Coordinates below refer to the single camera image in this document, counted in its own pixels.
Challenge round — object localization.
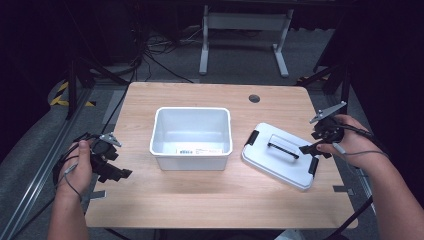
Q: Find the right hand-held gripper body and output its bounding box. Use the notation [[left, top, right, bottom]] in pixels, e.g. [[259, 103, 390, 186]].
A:
[[308, 101, 348, 145]]

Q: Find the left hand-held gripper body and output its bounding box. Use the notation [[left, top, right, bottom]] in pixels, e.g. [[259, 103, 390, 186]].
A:
[[89, 132, 123, 175]]

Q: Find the white box lid black handle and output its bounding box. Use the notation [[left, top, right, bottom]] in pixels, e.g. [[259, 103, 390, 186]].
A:
[[240, 121, 320, 192]]

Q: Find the white plastic storage box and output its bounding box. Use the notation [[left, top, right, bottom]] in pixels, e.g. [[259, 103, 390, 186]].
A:
[[149, 106, 234, 172]]

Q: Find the person's left hand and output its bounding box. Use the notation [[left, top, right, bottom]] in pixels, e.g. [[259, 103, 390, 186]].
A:
[[54, 139, 95, 202]]

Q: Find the person's right hand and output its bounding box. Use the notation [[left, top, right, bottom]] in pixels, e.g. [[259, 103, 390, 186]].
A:
[[315, 114, 390, 170]]

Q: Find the grey tape piece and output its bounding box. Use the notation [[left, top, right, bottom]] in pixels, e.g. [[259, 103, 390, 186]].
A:
[[88, 189, 107, 201], [332, 184, 356, 197]]

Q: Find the black tripod stand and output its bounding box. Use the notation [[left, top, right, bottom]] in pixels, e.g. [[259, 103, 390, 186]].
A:
[[295, 62, 353, 105], [65, 54, 129, 121]]

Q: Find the yellow black hazard tape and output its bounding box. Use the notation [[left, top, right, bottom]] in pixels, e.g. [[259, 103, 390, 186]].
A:
[[49, 80, 97, 108]]

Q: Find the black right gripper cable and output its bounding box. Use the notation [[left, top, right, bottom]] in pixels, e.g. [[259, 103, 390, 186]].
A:
[[337, 123, 389, 155]]

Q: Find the grey right gripper cable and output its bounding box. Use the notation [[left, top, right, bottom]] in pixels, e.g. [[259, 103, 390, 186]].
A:
[[331, 142, 390, 159]]

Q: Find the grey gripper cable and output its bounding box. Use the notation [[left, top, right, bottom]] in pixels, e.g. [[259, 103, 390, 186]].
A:
[[56, 162, 83, 202], [331, 142, 390, 159]]

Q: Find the grey left gripper cable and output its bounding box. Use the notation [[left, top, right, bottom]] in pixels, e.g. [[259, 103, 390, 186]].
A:
[[56, 162, 83, 202]]

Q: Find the black floor cable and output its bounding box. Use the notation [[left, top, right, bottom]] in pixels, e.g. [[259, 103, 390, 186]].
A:
[[99, 64, 138, 135]]

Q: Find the black cable under table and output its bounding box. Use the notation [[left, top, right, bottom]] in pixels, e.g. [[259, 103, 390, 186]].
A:
[[321, 195, 375, 240]]

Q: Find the grey metal floor rail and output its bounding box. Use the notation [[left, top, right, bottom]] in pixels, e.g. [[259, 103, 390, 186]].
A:
[[0, 89, 96, 240]]

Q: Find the bundle of black floor cables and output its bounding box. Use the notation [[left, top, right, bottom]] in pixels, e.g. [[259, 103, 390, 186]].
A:
[[131, 23, 204, 84]]

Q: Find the grey metal desk frame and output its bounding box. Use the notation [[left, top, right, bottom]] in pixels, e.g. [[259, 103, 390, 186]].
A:
[[198, 4, 295, 79]]

